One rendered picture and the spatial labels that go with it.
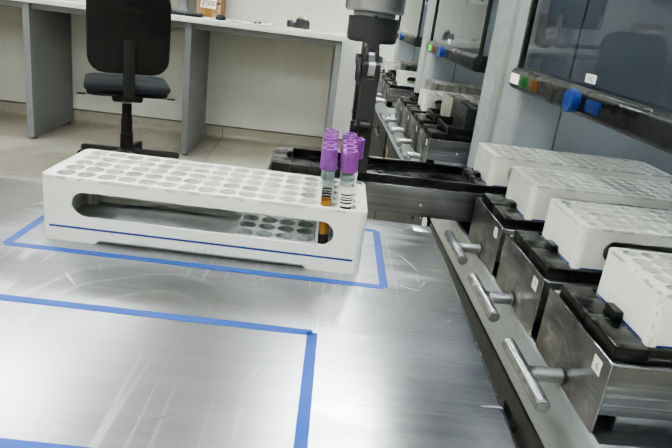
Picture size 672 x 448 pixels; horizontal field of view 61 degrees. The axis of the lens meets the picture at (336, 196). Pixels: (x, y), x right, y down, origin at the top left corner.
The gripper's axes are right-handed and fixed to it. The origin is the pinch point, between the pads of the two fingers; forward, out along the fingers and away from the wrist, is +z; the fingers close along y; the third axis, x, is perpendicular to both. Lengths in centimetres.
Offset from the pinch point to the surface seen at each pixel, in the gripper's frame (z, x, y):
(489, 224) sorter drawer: 5.8, -18.6, -14.0
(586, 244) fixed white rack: 0.6, -23.1, -32.5
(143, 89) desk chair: 32, 102, 230
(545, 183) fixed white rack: -1.3, -24.6, -15.3
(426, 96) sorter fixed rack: -1, -23, 69
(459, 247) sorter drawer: 9.6, -14.9, -14.2
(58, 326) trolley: 3, 24, -54
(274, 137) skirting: 78, 36, 353
